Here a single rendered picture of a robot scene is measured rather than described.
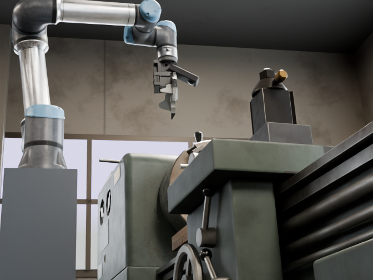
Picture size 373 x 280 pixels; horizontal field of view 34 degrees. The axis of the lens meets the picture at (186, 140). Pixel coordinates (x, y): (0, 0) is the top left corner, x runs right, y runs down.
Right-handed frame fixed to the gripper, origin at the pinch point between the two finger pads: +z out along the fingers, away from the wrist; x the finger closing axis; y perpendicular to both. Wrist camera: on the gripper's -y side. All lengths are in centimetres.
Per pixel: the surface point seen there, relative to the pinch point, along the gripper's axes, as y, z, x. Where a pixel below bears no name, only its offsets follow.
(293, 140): -18, 43, 81
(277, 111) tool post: -16, 35, 77
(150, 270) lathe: 10, 56, 5
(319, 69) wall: -146, -152, -255
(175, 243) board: 4, 53, 31
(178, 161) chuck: 1.2, 25.4, 18.8
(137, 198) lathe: 13.8, 33.0, 5.7
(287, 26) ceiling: -110, -169, -214
